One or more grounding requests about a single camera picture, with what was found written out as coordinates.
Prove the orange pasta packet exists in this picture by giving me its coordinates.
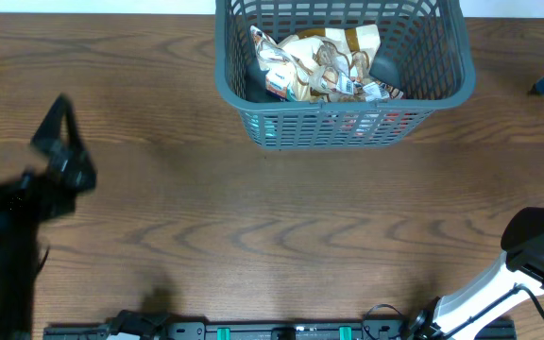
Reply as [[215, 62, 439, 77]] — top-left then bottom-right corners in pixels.
[[377, 81, 404, 99]]

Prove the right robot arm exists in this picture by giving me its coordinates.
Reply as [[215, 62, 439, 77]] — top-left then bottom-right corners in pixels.
[[403, 207, 544, 339]]

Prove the beige snack bag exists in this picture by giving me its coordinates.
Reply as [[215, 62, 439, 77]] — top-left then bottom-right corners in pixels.
[[249, 25, 311, 101], [297, 25, 384, 102]]

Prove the grey plastic basket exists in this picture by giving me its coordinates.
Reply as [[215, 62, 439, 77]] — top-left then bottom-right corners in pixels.
[[215, 0, 475, 149]]

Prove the tissue multipack box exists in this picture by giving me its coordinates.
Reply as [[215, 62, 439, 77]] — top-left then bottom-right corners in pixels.
[[265, 65, 298, 102]]

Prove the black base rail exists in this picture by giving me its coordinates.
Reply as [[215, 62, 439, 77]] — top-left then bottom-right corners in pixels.
[[42, 309, 519, 340]]

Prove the teal snack packet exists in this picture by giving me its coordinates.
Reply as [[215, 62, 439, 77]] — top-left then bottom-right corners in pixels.
[[248, 115, 278, 140]]

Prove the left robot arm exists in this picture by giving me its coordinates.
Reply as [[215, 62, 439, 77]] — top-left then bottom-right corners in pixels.
[[0, 94, 97, 339]]

